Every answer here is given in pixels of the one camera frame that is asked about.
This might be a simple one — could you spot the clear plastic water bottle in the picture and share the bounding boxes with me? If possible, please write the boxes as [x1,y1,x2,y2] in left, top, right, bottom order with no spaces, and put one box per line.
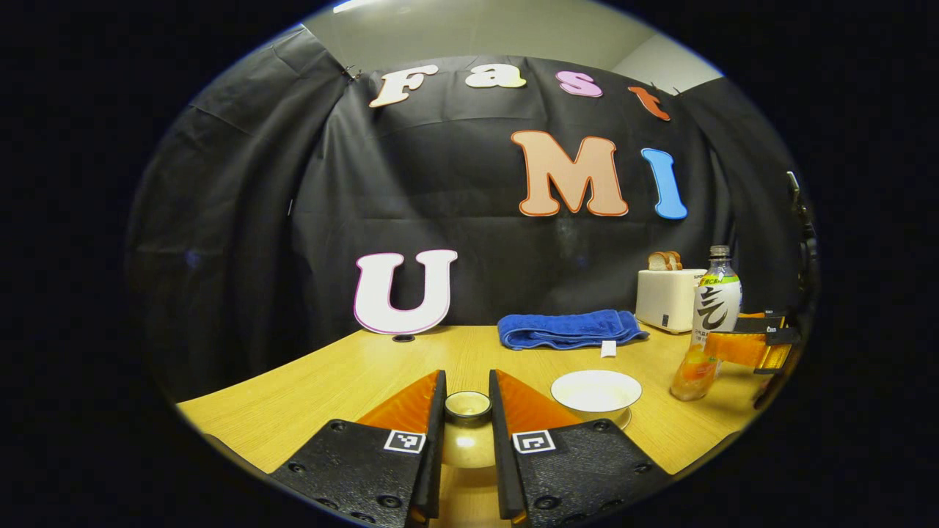
[670,245,743,402]

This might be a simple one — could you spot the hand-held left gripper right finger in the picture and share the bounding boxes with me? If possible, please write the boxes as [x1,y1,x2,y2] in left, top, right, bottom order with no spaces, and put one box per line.
[489,369,672,528]

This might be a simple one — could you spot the white toaster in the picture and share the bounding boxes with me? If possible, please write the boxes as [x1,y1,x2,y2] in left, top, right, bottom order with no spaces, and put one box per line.
[635,268,707,335]

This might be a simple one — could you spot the blue folded towel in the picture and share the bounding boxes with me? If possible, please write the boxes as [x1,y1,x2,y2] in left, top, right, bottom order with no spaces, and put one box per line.
[497,309,651,359]

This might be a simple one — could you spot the beige ceramic teacup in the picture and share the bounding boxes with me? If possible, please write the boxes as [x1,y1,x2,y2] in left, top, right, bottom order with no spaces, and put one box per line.
[550,370,643,423]

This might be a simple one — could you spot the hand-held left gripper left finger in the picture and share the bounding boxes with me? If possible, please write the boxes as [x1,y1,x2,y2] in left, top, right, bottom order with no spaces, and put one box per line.
[268,370,447,528]

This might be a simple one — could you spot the black backdrop cloth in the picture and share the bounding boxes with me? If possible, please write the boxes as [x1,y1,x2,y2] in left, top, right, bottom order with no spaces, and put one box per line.
[125,26,819,404]

